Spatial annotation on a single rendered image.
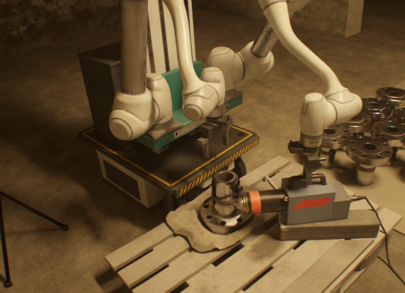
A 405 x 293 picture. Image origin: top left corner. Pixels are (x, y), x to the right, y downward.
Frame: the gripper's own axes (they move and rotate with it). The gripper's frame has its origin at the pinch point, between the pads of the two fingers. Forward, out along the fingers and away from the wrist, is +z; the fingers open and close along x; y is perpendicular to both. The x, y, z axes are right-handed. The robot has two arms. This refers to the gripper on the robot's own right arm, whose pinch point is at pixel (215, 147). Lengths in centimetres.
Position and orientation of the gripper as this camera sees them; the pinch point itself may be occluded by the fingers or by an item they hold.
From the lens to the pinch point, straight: 172.5
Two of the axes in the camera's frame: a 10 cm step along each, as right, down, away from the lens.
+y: -7.2, -3.1, 6.2
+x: -6.9, 4.0, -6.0
